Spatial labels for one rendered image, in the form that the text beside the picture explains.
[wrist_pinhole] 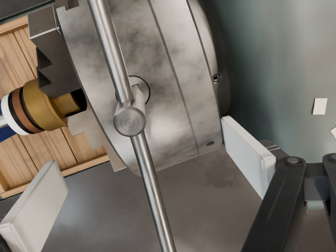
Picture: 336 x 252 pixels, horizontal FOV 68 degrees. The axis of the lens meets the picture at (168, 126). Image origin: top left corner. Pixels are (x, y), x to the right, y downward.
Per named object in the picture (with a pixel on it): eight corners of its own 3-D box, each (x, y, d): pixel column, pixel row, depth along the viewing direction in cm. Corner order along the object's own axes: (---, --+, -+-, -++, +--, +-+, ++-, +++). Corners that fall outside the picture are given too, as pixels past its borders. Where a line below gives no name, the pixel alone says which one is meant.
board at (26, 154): (55, 10, 55) (47, 7, 52) (117, 152, 65) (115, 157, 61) (-69, 57, 56) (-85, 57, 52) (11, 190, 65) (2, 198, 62)
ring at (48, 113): (54, 64, 34) (-9, 87, 34) (83, 126, 36) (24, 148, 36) (74, 64, 43) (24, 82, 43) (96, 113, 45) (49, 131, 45)
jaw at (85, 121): (132, 92, 37) (159, 165, 38) (135, 93, 42) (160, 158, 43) (63, 118, 37) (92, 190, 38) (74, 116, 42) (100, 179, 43)
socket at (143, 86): (114, 76, 27) (111, 80, 24) (144, 68, 27) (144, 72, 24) (123, 105, 28) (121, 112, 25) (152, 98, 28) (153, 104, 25)
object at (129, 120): (120, 79, 27) (108, 111, 16) (140, 74, 27) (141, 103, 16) (126, 98, 28) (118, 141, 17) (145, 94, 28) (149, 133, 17)
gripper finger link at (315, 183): (296, 187, 11) (359, 170, 11) (249, 142, 16) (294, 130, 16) (297, 213, 12) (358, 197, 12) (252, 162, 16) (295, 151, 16)
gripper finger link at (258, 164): (262, 159, 12) (276, 156, 12) (220, 117, 19) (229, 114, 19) (267, 207, 13) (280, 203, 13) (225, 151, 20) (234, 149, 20)
